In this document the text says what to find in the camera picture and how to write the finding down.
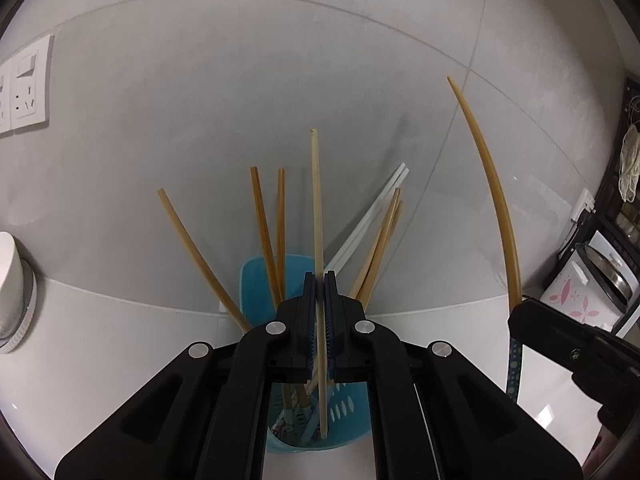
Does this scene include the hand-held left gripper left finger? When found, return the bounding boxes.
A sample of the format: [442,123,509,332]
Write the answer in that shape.
[54,271,318,480]

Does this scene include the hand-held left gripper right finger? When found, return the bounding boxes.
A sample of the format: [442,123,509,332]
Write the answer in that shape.
[324,271,583,480]

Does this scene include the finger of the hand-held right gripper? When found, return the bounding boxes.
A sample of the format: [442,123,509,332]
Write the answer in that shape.
[507,297,603,363]

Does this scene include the blue plastic utensil holder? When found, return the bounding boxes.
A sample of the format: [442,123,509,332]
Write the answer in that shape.
[239,255,376,453]

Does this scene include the pale ivory chopstick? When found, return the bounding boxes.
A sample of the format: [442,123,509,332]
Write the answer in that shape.
[310,128,331,441]

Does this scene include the amber chopstick blue dotted end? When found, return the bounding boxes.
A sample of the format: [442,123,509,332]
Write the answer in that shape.
[446,76,523,403]

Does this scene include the white rice cooker pink flowers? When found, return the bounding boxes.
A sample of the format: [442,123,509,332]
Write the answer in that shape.
[542,241,640,338]

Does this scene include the dark metal shelf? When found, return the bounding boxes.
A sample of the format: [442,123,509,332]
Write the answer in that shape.
[592,74,640,281]

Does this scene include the pale hanging cloth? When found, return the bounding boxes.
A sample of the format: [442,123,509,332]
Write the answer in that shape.
[619,124,640,204]

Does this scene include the white ribbed dish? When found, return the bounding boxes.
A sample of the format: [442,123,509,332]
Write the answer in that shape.
[0,259,37,354]

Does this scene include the white power cable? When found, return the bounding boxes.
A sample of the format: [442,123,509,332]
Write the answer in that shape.
[556,217,581,261]

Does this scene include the white wall plug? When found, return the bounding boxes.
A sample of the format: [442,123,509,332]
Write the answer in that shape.
[570,187,597,222]

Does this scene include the white wall switch socket plate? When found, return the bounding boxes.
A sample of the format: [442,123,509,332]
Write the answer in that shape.
[11,34,54,129]

